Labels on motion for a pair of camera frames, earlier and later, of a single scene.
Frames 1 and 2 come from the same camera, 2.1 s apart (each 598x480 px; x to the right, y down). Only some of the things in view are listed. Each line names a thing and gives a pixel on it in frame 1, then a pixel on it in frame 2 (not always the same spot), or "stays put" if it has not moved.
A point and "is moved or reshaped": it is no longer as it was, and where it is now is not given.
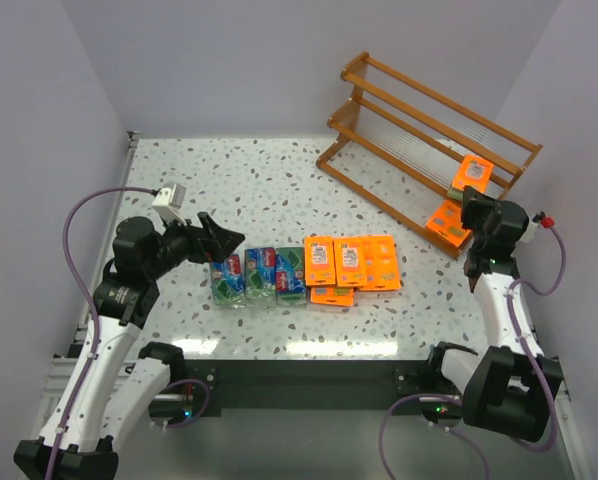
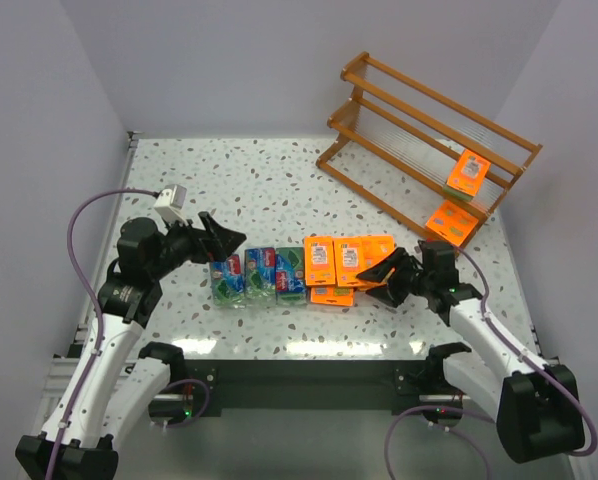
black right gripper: x=477 y=212 -> x=404 y=275
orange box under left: x=332 y=296 stays put
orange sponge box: x=474 y=172 is moved or reshaped
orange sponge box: x=445 y=228 stays put
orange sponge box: x=351 y=261 stays put
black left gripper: x=202 y=238 stays put
